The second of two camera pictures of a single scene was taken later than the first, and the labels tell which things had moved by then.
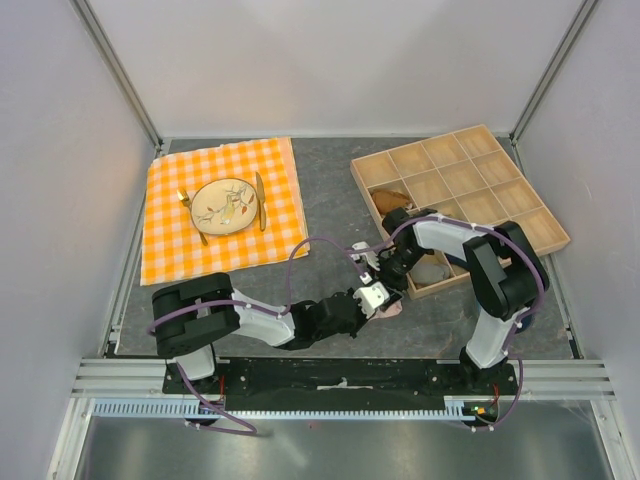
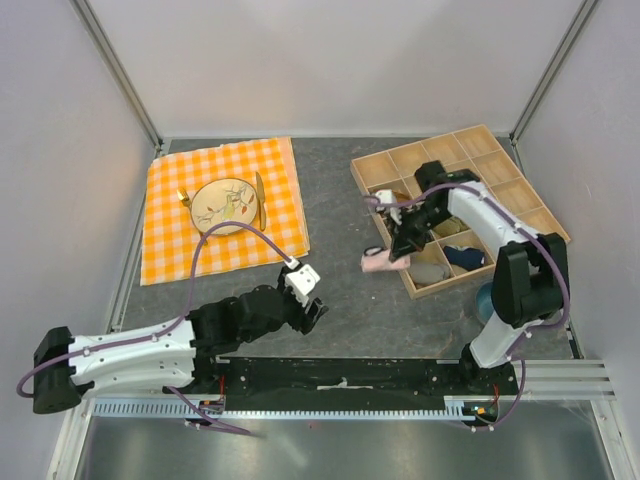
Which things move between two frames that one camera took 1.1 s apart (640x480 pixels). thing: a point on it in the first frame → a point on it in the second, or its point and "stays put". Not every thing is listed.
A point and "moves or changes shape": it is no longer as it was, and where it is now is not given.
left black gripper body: (353, 326) → (297, 317)
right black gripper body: (394, 269) → (414, 224)
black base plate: (329, 384) stays put
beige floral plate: (224, 206) stays put
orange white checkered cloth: (170, 247) stays put
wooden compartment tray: (464, 175) stays put
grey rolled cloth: (429, 273) stays put
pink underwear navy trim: (395, 309) moves or changes shape
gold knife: (261, 198) stays put
